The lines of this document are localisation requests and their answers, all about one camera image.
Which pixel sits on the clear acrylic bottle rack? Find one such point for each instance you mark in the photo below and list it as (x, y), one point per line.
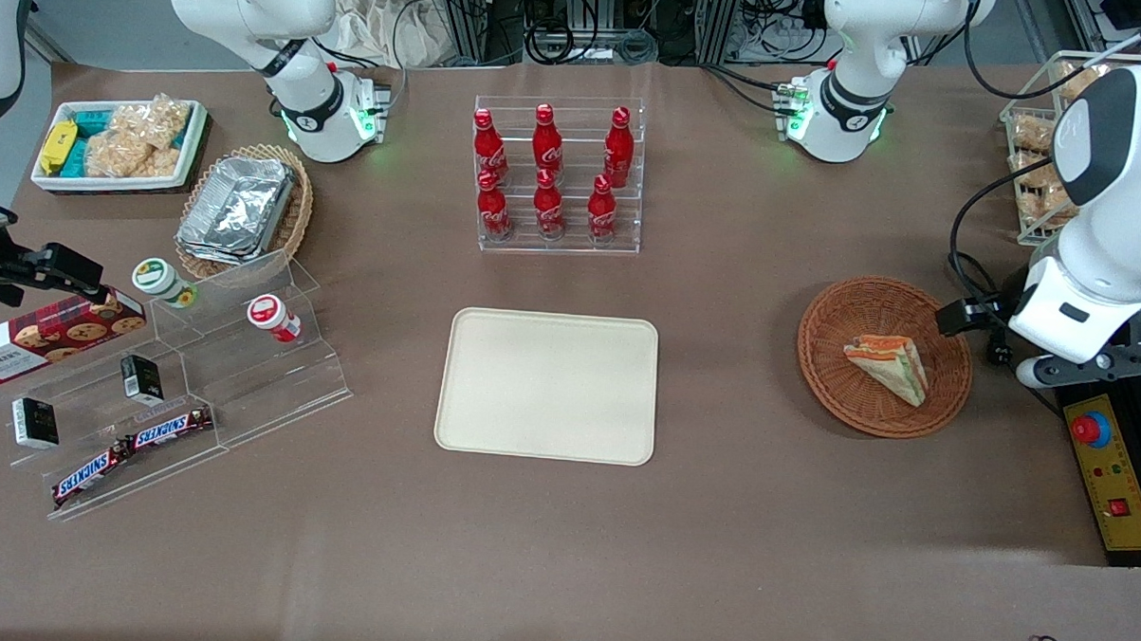
(573, 235)

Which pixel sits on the stacked aluminium foil trays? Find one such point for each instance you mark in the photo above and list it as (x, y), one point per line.
(237, 209)

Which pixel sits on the red emergency stop button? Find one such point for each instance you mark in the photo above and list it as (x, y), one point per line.
(1091, 430)

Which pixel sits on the triangle sandwich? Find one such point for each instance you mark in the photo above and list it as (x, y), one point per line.
(890, 368)

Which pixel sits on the red lid yoghurt cup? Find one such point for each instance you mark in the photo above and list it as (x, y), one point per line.
(272, 316)

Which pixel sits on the clear acrylic stepped stand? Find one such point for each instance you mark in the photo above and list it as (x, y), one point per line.
(246, 385)

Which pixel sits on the oval tan wicker basket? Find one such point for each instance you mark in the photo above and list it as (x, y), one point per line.
(299, 211)

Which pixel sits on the yellow snack packet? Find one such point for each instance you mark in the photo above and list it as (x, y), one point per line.
(57, 146)

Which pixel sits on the red cookie box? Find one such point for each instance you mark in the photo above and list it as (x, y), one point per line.
(48, 340)

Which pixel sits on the small black white box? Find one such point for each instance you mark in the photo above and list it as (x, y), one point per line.
(35, 422)
(141, 379)

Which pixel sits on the aluminium frame rack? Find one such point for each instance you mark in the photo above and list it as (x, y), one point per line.
(581, 17)

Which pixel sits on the cream rectangular tray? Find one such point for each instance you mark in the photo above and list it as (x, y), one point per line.
(546, 386)

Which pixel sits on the brown chocolate bar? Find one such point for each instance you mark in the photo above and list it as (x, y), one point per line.
(172, 428)
(91, 475)

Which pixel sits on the green lid yoghurt cup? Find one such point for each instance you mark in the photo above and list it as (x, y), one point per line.
(162, 281)

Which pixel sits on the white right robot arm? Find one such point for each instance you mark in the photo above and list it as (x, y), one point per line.
(291, 26)

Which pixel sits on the round brown wicker basket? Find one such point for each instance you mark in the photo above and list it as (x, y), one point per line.
(844, 377)

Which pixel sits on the white cloth bag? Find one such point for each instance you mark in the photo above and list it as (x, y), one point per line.
(386, 25)

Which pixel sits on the red cola bottle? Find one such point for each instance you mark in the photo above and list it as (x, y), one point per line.
(490, 149)
(602, 212)
(547, 141)
(549, 208)
(494, 212)
(618, 149)

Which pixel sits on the wrapped bread roll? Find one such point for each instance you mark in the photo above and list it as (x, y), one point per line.
(1045, 193)
(1077, 80)
(1033, 134)

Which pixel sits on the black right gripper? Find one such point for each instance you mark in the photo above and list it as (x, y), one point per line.
(5, 274)

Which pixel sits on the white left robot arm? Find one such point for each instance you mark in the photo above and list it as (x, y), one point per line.
(1120, 197)

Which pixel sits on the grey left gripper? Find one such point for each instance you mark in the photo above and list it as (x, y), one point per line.
(996, 315)

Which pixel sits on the teal snack packet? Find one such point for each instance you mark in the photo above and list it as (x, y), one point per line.
(91, 122)

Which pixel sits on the yellow black control box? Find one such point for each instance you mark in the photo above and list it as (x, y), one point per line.
(1119, 501)

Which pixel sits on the white rectangular snack bin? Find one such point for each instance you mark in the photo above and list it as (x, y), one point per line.
(110, 183)

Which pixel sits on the clear bag of rice crackers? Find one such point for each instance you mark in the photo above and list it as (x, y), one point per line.
(140, 139)

